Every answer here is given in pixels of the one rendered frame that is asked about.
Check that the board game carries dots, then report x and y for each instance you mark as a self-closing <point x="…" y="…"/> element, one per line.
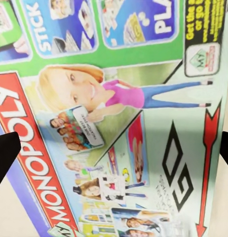
<point x="120" y="107"/>

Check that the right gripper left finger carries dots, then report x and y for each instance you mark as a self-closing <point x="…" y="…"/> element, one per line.
<point x="10" y="147"/>

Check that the bed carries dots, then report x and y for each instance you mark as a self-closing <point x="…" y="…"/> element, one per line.
<point x="14" y="221"/>

